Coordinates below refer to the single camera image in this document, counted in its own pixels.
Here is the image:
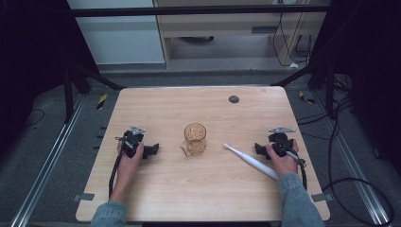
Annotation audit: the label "thin black floor cable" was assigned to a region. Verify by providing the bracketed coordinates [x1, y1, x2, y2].
[24, 108, 46, 128]

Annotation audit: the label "white electric toothbrush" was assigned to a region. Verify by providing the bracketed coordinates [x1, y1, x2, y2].
[222, 142, 281, 182]

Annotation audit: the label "person's right hand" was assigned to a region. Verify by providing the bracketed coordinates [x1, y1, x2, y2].
[265, 139, 300, 178]

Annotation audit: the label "light wooden desk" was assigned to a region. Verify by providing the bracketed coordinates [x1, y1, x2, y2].
[152, 0, 333, 69]

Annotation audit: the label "grey table bracket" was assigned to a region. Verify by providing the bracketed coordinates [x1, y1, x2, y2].
[310, 192, 334, 203]
[72, 192, 96, 202]

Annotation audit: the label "looped black floor cable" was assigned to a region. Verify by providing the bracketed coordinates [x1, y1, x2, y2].
[321, 96, 395, 227]

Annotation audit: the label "hanging black cables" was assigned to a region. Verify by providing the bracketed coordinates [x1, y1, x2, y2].
[271, 2, 313, 68]

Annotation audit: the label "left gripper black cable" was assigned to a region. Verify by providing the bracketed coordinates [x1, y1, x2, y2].
[108, 150, 127, 199]

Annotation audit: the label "black curtain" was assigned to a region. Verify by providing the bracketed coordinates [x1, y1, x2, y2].
[309, 0, 401, 179]
[0, 0, 100, 160]

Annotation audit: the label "person's left hand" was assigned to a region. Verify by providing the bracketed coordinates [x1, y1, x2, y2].
[116, 140, 146, 185]

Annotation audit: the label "white cabinet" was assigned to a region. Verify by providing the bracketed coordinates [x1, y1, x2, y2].
[66, 0, 166, 66]

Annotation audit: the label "yellow black tape strip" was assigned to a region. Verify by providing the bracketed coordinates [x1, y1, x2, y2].
[298, 90, 317, 106]
[96, 93, 109, 111]

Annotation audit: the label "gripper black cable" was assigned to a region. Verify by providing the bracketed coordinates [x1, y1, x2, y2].
[278, 137, 308, 191]
[108, 150, 127, 199]

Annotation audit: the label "black horizontal bar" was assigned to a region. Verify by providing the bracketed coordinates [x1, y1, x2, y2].
[70, 4, 331, 18]

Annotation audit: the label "clear glass mug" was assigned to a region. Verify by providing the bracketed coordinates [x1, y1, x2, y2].
[179, 122, 208, 158]

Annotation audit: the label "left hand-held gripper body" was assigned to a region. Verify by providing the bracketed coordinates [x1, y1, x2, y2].
[114, 126, 151, 160]

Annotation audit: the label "aluminium floor rail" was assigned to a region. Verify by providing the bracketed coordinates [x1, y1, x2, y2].
[9, 94, 89, 227]
[313, 90, 392, 227]

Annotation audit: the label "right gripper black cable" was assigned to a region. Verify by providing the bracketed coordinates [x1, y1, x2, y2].
[278, 137, 308, 191]

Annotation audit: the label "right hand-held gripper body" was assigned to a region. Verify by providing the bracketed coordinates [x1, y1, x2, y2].
[265, 127, 298, 159]

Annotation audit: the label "black metal stand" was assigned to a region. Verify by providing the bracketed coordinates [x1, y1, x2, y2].
[270, 58, 338, 120]
[62, 61, 128, 125]

